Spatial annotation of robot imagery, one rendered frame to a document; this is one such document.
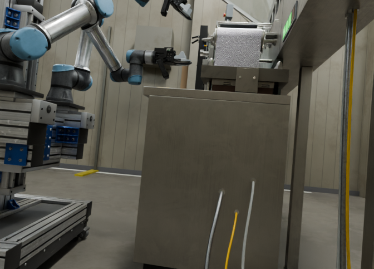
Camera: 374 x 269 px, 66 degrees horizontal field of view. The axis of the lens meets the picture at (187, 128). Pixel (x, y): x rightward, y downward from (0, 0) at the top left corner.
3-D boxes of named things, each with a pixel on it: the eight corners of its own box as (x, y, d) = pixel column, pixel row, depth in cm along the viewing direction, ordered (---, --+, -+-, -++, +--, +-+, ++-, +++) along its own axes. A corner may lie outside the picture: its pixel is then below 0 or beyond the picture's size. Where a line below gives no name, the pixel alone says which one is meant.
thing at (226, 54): (213, 77, 156) (216, 43, 156) (257, 79, 152) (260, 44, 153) (213, 76, 155) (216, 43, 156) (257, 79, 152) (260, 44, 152)
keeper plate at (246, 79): (234, 92, 133) (236, 68, 134) (256, 93, 132) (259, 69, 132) (235, 91, 131) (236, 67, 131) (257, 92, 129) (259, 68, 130)
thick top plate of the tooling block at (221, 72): (203, 84, 152) (204, 73, 152) (281, 89, 146) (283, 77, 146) (200, 77, 136) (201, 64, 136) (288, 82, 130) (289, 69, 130)
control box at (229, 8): (222, 20, 221) (223, 7, 221) (230, 21, 221) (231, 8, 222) (224, 16, 214) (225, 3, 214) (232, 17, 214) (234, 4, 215)
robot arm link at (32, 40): (12, 68, 117) (102, 16, 150) (30, 64, 108) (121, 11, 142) (-9, 39, 111) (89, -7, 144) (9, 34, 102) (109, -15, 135)
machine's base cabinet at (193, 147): (195, 192, 379) (200, 127, 382) (244, 197, 369) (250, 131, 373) (128, 284, 130) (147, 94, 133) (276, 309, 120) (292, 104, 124)
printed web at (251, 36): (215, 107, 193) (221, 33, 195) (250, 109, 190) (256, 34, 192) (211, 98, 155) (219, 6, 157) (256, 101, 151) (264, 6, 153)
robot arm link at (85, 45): (60, 87, 178) (76, 0, 179) (78, 91, 192) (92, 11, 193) (75, 89, 174) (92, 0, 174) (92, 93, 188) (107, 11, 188)
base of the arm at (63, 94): (40, 99, 162) (42, 82, 163) (53, 103, 178) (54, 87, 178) (66, 102, 162) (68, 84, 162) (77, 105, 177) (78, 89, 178)
